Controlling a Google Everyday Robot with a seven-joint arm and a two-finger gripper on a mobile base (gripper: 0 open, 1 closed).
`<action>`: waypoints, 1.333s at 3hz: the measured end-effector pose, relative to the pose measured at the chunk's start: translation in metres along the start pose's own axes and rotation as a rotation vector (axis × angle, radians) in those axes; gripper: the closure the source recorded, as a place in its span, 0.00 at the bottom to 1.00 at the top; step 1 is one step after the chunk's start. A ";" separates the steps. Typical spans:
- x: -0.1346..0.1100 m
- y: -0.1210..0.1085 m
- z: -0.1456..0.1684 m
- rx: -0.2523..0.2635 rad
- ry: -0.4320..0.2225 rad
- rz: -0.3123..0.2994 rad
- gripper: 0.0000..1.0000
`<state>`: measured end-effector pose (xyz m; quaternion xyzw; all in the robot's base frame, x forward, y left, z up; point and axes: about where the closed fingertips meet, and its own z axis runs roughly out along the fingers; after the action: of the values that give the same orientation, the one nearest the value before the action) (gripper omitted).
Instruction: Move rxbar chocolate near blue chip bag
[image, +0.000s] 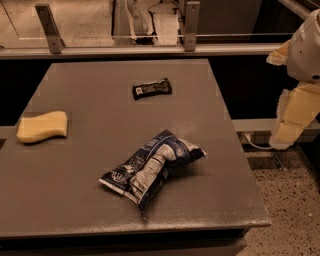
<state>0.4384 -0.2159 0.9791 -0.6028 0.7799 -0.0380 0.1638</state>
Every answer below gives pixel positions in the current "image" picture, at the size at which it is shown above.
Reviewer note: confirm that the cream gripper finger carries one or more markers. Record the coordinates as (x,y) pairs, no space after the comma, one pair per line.
(279,56)
(296,109)

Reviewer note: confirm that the black rxbar chocolate wrapper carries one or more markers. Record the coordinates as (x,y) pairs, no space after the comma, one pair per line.
(161,87)

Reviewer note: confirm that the blue chip bag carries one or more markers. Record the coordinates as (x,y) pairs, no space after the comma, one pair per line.
(141,176)

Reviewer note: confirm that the yellow sponge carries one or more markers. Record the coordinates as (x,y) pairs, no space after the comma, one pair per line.
(41,127)

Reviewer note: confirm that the horizontal metal rail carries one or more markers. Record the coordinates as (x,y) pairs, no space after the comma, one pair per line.
(141,51)

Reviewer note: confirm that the right metal rail bracket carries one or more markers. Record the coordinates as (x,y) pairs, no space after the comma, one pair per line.
(191,24)

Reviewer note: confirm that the metal rail bracket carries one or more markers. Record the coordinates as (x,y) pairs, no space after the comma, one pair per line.
(191,24)
(53,37)

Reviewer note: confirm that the left metal rail bracket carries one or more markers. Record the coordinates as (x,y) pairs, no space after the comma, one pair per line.
(53,37)

